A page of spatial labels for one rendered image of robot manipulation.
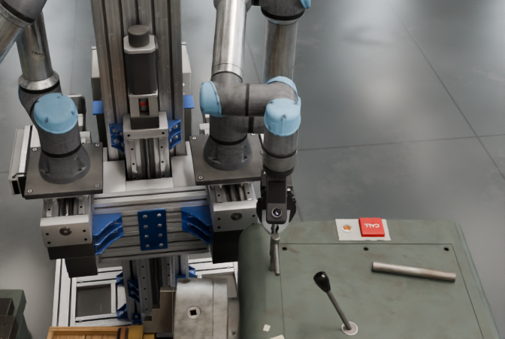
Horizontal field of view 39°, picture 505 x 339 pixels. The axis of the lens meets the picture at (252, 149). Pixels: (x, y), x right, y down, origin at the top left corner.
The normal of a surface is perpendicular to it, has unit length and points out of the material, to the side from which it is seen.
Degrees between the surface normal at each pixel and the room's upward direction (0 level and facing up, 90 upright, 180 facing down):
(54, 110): 8
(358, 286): 0
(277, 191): 29
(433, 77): 0
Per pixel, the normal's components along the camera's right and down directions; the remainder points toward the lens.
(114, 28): 0.16, 0.63
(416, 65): 0.04, -0.77
